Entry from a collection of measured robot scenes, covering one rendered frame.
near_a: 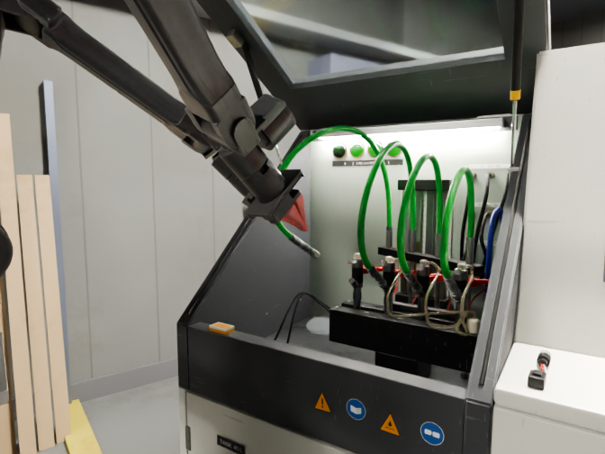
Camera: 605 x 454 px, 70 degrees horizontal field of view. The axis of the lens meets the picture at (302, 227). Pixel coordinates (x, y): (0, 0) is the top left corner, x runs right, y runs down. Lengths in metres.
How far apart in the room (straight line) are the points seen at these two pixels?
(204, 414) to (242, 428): 0.12
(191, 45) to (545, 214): 0.71
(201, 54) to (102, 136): 2.26
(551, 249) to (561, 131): 0.23
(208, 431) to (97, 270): 1.82
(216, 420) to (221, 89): 0.76
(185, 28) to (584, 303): 0.79
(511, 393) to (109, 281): 2.42
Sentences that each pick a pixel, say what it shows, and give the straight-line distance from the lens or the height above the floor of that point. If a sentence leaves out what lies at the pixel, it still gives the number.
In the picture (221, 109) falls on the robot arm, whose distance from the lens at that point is 0.57.
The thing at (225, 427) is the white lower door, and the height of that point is 0.74.
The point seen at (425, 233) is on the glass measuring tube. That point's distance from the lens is 1.26.
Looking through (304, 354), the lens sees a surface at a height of 0.95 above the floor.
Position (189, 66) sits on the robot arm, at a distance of 0.54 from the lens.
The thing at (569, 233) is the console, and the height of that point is 1.19.
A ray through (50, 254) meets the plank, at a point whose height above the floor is 0.92.
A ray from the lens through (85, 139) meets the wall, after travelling 2.76.
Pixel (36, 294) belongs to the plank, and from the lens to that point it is 2.51.
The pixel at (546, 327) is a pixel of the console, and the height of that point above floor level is 1.01.
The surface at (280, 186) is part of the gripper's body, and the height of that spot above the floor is 1.28.
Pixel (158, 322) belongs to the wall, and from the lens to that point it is 2.98.
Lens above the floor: 1.29
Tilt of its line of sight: 6 degrees down
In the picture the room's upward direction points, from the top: straight up
